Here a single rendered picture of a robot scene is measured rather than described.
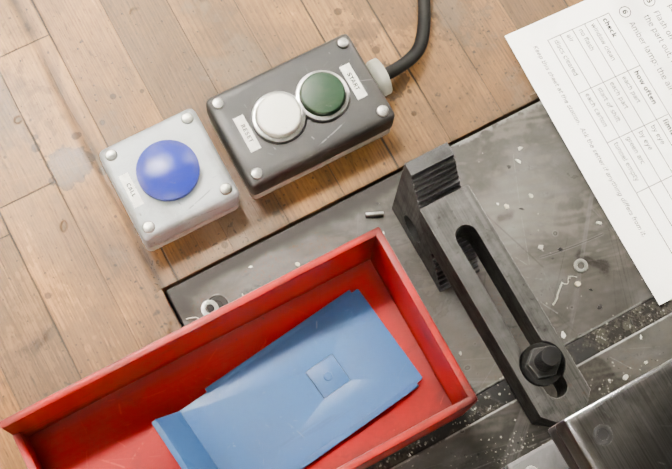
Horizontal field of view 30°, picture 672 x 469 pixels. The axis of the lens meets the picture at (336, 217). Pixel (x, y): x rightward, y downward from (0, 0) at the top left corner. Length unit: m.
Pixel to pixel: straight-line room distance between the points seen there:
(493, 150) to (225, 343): 0.22
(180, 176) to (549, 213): 0.24
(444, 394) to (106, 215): 0.25
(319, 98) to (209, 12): 0.11
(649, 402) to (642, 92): 0.35
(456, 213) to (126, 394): 0.23
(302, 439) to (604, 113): 0.30
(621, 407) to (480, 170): 0.31
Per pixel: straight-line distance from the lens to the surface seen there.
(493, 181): 0.84
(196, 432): 0.78
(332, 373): 0.79
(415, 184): 0.75
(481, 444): 0.80
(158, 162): 0.80
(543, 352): 0.71
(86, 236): 0.83
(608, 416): 0.57
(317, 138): 0.81
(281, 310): 0.80
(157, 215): 0.79
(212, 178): 0.80
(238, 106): 0.82
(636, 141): 0.87
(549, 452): 0.72
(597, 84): 0.88
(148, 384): 0.80
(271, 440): 0.78
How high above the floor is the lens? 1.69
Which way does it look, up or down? 73 degrees down
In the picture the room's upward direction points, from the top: 8 degrees clockwise
